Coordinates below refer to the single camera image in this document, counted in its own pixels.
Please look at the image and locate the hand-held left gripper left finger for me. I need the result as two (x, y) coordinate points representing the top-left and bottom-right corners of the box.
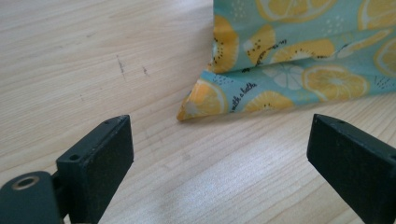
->
(55, 114), (134, 224)

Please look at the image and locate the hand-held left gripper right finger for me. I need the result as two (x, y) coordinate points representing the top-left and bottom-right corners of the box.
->
(306, 113), (396, 224)

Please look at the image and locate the teal lemon-print fabric bag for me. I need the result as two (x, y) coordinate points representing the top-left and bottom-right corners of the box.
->
(176, 0), (396, 122)

